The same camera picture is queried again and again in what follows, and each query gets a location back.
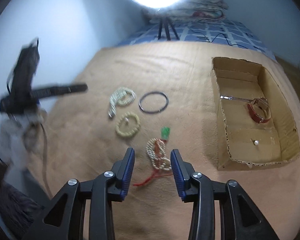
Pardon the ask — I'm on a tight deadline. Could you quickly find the cream beaded bracelet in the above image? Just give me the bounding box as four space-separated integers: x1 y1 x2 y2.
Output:
115 112 141 138

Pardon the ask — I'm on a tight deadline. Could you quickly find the white pearl necklace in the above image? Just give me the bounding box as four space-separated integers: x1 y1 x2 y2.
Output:
108 86 137 118

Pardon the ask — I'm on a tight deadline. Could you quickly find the dark metal bangle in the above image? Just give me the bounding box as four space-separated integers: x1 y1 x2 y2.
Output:
139 91 169 114

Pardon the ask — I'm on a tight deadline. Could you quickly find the cardboard box tray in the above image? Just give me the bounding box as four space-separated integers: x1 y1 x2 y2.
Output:
211 57 300 170

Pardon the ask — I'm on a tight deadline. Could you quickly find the tan blanket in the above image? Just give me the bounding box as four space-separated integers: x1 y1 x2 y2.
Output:
29 42 300 239

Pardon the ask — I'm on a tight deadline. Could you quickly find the blue checkered bedsheet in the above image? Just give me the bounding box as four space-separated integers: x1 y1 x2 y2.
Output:
117 20 276 60

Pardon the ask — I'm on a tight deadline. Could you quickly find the black tripod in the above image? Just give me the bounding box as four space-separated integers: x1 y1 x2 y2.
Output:
158 16 180 41

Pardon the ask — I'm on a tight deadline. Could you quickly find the folded floral quilt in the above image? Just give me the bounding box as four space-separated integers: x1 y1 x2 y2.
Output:
142 0 228 23

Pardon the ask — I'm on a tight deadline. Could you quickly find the black power cable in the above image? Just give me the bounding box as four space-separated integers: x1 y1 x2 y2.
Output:
197 31 246 48

